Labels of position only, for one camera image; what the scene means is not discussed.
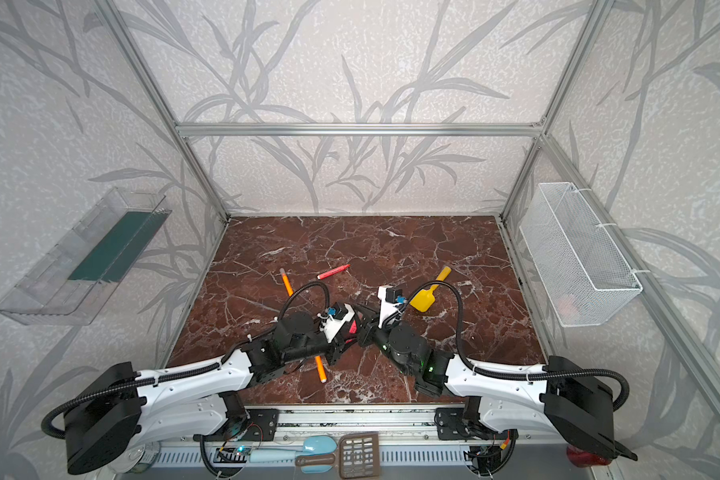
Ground orange pen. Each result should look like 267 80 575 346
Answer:
279 268 294 297
315 356 327 384

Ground red capped pen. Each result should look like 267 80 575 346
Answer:
316 264 350 280

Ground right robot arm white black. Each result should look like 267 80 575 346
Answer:
350 305 637 462

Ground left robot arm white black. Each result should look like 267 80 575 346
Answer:
41 307 357 475

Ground orange pen front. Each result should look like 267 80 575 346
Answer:
315 356 327 384

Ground yellow toy spatula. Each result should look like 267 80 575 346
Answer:
409 266 451 313

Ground light blue brush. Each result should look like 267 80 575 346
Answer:
248 435 338 474

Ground brown slotted spatula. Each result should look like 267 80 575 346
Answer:
338 432 381 479

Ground green circuit board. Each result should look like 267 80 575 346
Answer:
211 445 250 466

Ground metal tin can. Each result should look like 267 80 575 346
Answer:
113 442 161 474

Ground red black tool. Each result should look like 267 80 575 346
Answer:
566 445 612 468

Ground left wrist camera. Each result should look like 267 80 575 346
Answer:
319 303 356 343

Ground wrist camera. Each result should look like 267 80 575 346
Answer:
319 303 356 343
377 285 407 329

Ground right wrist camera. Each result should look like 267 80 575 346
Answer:
377 285 407 329

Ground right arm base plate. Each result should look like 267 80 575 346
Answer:
434 407 490 440

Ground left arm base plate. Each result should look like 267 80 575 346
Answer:
231 408 280 443

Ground white wire mesh basket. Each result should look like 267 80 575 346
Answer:
520 182 643 328

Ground clear plastic wall tray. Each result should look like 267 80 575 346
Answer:
0 187 172 326

